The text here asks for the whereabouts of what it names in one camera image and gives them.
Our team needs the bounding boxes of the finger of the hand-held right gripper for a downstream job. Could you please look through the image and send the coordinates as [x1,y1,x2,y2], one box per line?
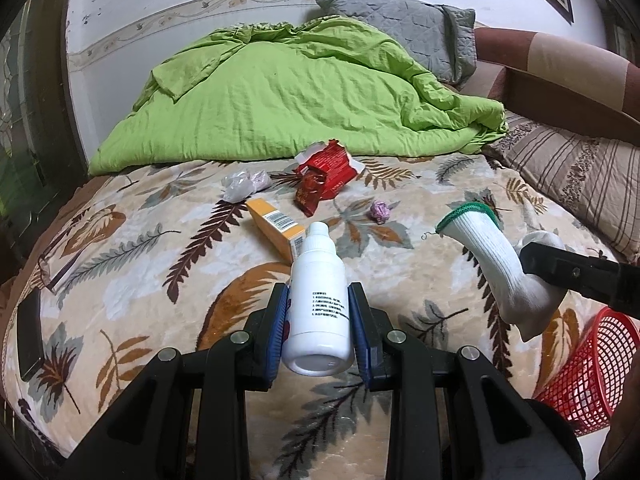
[517,242,623,306]

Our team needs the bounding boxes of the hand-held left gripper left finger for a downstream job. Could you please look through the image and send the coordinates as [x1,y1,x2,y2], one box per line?
[75,282,291,480]

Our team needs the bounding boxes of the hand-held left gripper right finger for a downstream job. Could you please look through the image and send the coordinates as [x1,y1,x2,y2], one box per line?
[347,282,556,480]

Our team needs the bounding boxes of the white plastic bottle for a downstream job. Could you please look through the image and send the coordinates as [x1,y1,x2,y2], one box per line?
[282,222,352,376]

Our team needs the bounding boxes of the white sock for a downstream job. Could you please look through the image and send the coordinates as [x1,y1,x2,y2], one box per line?
[436,202,566,343]

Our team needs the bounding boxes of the red plastic basket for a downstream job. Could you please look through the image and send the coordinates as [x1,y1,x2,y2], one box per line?
[532,306,640,437]

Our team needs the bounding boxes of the red foil wrapper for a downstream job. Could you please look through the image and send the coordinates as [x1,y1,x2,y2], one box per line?
[294,167,326,217]

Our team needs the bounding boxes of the torn red cardboard box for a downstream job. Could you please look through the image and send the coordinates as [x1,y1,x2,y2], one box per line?
[292,140,366,196]

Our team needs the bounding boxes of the brown striped pillow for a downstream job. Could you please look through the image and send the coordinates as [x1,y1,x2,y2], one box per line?
[487,110,640,263]

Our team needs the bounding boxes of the orange cardboard box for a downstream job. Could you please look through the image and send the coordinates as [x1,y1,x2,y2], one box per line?
[245,198,307,263]

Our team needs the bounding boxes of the leaf print blanket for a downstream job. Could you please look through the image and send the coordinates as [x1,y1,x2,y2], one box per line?
[0,152,640,480]

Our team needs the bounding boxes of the crumpled clear plastic wrap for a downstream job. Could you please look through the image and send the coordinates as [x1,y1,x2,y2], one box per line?
[221,170,271,203]

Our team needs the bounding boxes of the brown padded headboard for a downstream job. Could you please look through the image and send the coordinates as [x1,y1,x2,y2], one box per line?
[472,27,640,133]

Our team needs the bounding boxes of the eyeglasses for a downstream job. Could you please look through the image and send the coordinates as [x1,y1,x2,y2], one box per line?
[37,240,91,295]

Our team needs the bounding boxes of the green quilt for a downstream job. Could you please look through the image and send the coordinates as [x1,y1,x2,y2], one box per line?
[89,17,510,177]

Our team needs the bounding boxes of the black phone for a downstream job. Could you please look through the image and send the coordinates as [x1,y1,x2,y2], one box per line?
[15,290,47,383]

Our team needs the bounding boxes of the grey quilted pillow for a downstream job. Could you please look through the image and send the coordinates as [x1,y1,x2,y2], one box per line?
[315,0,477,85]

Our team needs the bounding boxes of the wooden door with glass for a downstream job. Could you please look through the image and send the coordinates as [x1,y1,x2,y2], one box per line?
[0,0,91,241]

